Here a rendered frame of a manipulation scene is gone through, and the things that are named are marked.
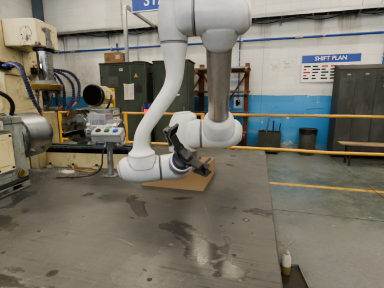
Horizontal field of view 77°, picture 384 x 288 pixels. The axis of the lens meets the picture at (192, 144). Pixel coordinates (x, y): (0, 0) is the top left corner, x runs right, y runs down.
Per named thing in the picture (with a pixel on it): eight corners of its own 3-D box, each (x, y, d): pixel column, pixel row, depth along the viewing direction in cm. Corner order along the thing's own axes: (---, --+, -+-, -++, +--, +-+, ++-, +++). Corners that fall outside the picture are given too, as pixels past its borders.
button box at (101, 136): (92, 142, 135) (89, 134, 132) (97, 134, 141) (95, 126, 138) (121, 142, 133) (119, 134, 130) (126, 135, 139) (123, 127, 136)
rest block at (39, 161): (31, 168, 155) (29, 150, 153) (39, 166, 161) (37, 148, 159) (40, 169, 154) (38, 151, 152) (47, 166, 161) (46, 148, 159)
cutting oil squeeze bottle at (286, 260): (281, 275, 173) (283, 243, 169) (280, 268, 179) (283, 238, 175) (294, 276, 171) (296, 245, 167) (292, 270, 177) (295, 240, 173)
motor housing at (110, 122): (86, 150, 153) (83, 120, 150) (100, 144, 172) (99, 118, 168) (116, 151, 151) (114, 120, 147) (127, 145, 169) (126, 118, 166)
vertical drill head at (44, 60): (26, 107, 154) (16, 25, 145) (46, 106, 171) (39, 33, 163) (52, 107, 151) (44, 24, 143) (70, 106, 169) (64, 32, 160)
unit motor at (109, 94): (83, 133, 212) (80, 84, 205) (102, 129, 244) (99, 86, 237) (111, 134, 209) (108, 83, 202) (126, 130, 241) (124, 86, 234)
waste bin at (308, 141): (313, 152, 578) (315, 127, 567) (316, 156, 541) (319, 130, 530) (295, 152, 588) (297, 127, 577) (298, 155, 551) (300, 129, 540)
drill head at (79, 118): (54, 143, 180) (51, 110, 175) (85, 135, 220) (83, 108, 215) (86, 144, 176) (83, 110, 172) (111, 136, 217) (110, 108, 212)
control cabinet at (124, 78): (103, 159, 513) (97, 62, 478) (116, 154, 560) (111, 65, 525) (148, 162, 487) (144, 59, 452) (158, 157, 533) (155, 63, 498)
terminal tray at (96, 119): (87, 125, 155) (87, 114, 153) (96, 124, 165) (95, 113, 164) (105, 126, 153) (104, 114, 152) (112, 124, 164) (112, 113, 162)
